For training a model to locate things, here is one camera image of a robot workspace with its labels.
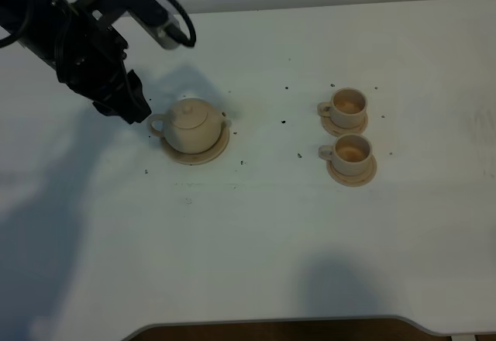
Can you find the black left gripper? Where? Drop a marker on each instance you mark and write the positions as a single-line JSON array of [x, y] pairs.
[[89, 60]]

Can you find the near beige cup saucer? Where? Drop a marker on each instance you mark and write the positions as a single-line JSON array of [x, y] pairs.
[[353, 181]]

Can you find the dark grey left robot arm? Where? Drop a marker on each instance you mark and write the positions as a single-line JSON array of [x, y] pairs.
[[33, 24]]

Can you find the beige round teapot saucer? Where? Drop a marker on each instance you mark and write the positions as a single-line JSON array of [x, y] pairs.
[[198, 158]]

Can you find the beige cup saucer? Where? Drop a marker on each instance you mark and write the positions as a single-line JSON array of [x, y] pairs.
[[353, 181], [333, 129]]

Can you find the far beige cup saucer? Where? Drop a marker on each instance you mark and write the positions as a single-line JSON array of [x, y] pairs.
[[333, 129]]

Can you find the beige teacup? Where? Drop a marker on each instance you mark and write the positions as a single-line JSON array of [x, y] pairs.
[[350, 154], [346, 108]]

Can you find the beige ceramic teapot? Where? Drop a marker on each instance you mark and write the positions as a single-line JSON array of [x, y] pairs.
[[189, 126]]

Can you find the near beige teacup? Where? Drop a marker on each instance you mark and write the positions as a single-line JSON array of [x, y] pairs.
[[350, 154]]

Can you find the far beige teacup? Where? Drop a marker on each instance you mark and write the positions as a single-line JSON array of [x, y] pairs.
[[346, 108]]

